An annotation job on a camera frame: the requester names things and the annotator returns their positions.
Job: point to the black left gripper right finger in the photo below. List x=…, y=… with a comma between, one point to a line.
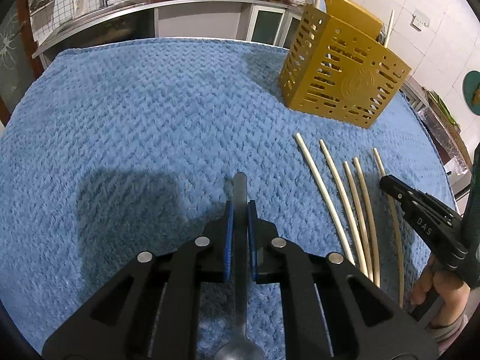
x=330, y=309

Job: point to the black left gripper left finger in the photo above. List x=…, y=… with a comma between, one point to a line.
x=150, y=308

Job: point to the dark grey metal spoon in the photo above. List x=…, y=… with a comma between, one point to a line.
x=239, y=345

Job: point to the kitchen counter cabinet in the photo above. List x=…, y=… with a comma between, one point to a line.
x=220, y=19

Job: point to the person right hand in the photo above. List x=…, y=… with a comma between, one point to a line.
x=455, y=293

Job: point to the blue textured towel mat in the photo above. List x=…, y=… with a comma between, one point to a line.
x=133, y=146

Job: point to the yellow perforated utensil holder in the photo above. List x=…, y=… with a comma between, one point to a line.
x=336, y=68

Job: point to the dark wooden door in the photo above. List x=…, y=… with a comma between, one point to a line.
x=18, y=69

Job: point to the green round wall plate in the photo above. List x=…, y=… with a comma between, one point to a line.
x=470, y=90

